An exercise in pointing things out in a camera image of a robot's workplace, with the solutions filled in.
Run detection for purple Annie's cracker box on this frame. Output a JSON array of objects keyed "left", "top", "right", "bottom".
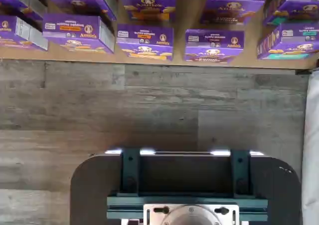
[
  {"left": 42, "top": 13, "right": 116, "bottom": 54},
  {"left": 200, "top": 0, "right": 266, "bottom": 25},
  {"left": 0, "top": 0, "right": 48, "bottom": 22},
  {"left": 184, "top": 29, "right": 245, "bottom": 64},
  {"left": 119, "top": 0, "right": 176, "bottom": 24},
  {"left": 116, "top": 24, "right": 174, "bottom": 61},
  {"left": 0, "top": 15, "right": 48, "bottom": 51},
  {"left": 46, "top": 0, "right": 117, "bottom": 21}
]

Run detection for purple Annie's box teal label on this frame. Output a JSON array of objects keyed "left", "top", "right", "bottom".
[
  {"left": 256, "top": 22, "right": 319, "bottom": 60},
  {"left": 263, "top": 0, "right": 319, "bottom": 26}
]

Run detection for dark rounded base platform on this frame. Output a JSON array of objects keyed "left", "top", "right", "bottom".
[{"left": 70, "top": 149, "right": 303, "bottom": 225}]

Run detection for silver mounting plate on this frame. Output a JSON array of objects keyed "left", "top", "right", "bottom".
[{"left": 143, "top": 204, "right": 240, "bottom": 225}]

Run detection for white fabric sheet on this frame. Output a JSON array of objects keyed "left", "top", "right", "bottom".
[{"left": 303, "top": 70, "right": 319, "bottom": 225}]

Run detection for teal metal frame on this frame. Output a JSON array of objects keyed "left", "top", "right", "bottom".
[{"left": 107, "top": 149, "right": 269, "bottom": 225}]

